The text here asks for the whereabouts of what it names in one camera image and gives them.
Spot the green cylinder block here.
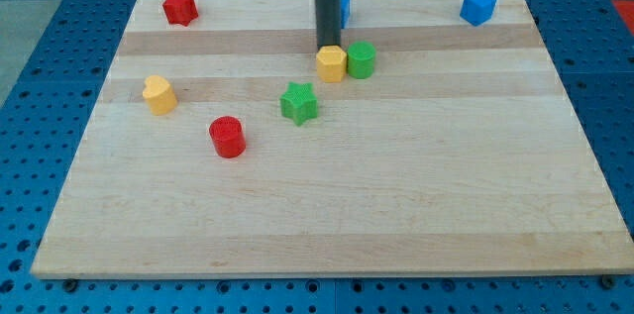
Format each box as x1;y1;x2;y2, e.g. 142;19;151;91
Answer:
347;41;376;79

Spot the green star block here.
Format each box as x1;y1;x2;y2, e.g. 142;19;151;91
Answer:
279;82;318;126

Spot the yellow hexagon block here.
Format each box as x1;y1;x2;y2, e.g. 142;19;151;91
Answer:
316;46;347;83

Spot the red cylinder block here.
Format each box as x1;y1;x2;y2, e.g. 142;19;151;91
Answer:
209;116;246;158

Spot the wooden board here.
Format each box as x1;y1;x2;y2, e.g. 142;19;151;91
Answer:
31;0;633;279

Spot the blue block behind rod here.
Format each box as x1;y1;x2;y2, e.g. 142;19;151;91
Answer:
340;0;351;29

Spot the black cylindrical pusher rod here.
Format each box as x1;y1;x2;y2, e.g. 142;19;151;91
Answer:
315;0;341;49

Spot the yellow heart block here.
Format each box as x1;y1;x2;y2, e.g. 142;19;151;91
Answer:
142;75;178;116

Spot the red star block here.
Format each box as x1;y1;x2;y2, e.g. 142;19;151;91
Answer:
162;0;198;27

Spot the blue cube block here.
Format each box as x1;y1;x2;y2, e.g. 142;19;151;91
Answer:
460;0;497;26

